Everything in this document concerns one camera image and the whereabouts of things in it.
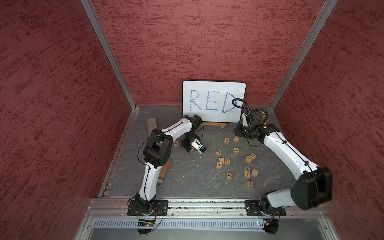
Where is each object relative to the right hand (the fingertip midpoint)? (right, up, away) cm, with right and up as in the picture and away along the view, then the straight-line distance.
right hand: (236, 133), depth 85 cm
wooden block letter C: (-8, -17, +4) cm, 19 cm away
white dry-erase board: (-12, +21, +13) cm, 27 cm away
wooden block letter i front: (+6, -27, -5) cm, 28 cm away
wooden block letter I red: (-5, -25, -2) cm, 25 cm away
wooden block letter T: (+5, -24, -2) cm, 24 cm away
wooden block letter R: (-37, -8, +10) cm, 39 cm away
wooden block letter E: (-26, -9, -1) cm, 28 cm away
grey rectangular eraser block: (-56, +4, +21) cm, 60 cm away
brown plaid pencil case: (-43, -23, 0) cm, 48 cm away
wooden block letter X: (+9, -17, +5) cm, 19 cm away
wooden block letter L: (-10, -13, +7) cm, 18 cm away
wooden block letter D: (-5, -17, +3) cm, 18 cm away
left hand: (-28, -9, +10) cm, 31 cm away
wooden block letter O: (-3, -6, +13) cm, 15 cm away
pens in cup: (+20, +10, +7) cm, 23 cm away
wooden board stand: (-11, +5, +19) cm, 22 cm away
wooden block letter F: (-10, -20, +2) cm, 22 cm away
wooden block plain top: (+3, -6, +13) cm, 14 cm away
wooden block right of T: (+10, -23, -1) cm, 25 cm away
